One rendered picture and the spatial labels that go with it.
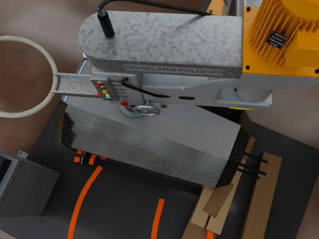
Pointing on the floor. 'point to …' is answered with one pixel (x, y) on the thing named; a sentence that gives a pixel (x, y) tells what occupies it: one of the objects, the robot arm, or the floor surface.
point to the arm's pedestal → (25, 187)
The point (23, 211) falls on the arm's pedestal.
